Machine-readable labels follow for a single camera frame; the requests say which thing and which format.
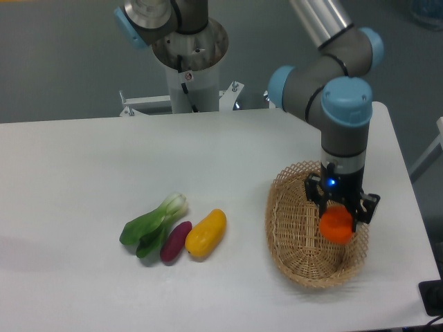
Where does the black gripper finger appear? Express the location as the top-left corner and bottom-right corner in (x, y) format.
(347, 192), (381, 232)
(304, 173), (334, 219)

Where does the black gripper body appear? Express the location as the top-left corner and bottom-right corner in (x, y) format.
(320, 165), (364, 208)

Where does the orange fruit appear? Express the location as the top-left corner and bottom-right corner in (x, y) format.
(319, 205), (353, 244)

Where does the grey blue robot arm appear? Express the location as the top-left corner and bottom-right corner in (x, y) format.
(114, 1), (384, 225)

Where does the woven wicker basket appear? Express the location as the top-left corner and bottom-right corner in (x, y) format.
(265, 160), (369, 288)

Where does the white furniture leg right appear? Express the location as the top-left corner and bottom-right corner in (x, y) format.
(408, 117), (442, 183)

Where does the black device at table edge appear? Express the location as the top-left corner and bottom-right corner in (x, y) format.
(418, 280), (442, 317)

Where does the yellow mango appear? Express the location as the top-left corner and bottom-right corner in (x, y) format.
(185, 209), (227, 259)

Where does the purple sweet potato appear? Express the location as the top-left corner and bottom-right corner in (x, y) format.
(160, 221), (192, 264)

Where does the green bok choy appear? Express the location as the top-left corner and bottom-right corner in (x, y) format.
(119, 192), (188, 259)

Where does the blue object top right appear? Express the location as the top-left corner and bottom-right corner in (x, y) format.
(408, 0), (442, 31)

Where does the black cable on pedestal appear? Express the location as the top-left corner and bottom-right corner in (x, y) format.
(177, 54), (199, 113)

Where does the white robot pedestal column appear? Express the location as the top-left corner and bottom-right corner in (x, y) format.
(165, 65), (219, 114)

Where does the white metal base frame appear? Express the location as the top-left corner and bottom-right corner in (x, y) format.
(119, 81), (245, 117)

